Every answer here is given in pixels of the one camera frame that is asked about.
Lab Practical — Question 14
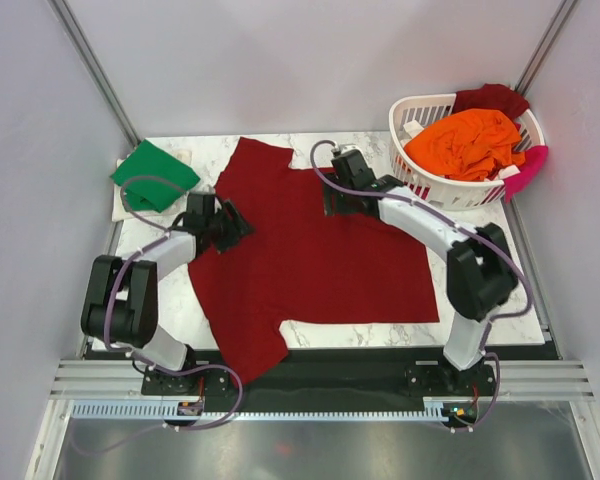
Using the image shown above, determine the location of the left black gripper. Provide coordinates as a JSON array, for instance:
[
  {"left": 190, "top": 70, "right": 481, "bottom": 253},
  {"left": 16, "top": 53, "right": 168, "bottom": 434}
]
[{"left": 205, "top": 199, "right": 255, "bottom": 254}]

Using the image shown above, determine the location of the dark red t shirt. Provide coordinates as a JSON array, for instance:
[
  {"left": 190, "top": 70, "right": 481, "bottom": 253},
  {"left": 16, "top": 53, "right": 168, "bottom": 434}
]
[{"left": 188, "top": 138, "right": 438, "bottom": 383}]

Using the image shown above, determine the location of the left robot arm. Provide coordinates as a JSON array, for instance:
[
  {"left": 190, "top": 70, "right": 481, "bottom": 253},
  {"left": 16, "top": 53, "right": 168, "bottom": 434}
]
[{"left": 80, "top": 193, "right": 254, "bottom": 393}]

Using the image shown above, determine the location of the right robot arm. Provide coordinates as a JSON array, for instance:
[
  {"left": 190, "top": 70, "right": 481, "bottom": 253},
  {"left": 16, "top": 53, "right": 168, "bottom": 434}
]
[{"left": 320, "top": 146, "right": 519, "bottom": 394}]

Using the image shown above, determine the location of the white laundry basket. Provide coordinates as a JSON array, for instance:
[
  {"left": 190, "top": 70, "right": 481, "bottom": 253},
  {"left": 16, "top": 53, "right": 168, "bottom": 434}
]
[{"left": 389, "top": 94, "right": 547, "bottom": 211}]

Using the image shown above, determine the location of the folded green t shirt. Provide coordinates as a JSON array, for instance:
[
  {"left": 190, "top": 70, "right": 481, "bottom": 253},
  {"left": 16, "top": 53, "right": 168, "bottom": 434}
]
[{"left": 111, "top": 140, "right": 200, "bottom": 212}]

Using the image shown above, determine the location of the folded white cloth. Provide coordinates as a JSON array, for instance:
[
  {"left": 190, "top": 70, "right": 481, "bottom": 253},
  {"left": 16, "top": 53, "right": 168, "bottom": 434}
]
[{"left": 112, "top": 149, "right": 192, "bottom": 222}]

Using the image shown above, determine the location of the orange t shirt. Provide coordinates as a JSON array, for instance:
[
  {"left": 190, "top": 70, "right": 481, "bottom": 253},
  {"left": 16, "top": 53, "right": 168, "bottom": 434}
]
[{"left": 404, "top": 109, "right": 525, "bottom": 182}]

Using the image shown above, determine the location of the dark red shirt in basket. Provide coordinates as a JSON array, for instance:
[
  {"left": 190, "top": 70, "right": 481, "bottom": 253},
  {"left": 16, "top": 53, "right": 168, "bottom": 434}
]
[{"left": 452, "top": 84, "right": 530, "bottom": 120}]

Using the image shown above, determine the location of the pink garment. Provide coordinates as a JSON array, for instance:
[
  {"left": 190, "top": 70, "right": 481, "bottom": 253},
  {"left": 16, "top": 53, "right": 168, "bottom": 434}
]
[{"left": 499, "top": 145, "right": 549, "bottom": 203}]

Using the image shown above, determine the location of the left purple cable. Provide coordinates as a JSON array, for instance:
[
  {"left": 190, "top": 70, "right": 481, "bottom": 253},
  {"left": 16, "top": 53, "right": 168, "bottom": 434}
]
[{"left": 102, "top": 174, "right": 196, "bottom": 354}]

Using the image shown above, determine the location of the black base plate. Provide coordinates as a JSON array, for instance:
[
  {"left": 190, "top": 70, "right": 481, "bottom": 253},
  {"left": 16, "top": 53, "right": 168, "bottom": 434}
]
[{"left": 141, "top": 347, "right": 496, "bottom": 412}]

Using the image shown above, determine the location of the aluminium front rail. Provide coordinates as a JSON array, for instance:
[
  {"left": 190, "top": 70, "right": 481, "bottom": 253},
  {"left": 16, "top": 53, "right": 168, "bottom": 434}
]
[{"left": 50, "top": 360, "right": 594, "bottom": 401}]

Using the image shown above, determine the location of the white slotted cable duct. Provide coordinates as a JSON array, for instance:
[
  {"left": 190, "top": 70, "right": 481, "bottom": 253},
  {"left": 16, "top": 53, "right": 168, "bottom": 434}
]
[{"left": 70, "top": 397, "right": 480, "bottom": 422}]

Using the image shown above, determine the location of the left aluminium frame post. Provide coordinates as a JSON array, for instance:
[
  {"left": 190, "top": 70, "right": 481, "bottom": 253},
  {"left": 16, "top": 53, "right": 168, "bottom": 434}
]
[{"left": 48, "top": 0, "right": 141, "bottom": 146}]

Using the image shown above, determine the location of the aluminium frame post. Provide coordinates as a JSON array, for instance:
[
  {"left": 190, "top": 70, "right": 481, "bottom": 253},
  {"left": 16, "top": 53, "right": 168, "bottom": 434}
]
[
  {"left": 515, "top": 0, "right": 580, "bottom": 96},
  {"left": 48, "top": 0, "right": 141, "bottom": 146}
]

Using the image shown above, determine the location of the right aluminium frame post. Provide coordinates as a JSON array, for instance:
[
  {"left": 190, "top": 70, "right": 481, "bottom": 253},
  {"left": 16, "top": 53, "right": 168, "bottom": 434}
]
[{"left": 515, "top": 0, "right": 580, "bottom": 96}]

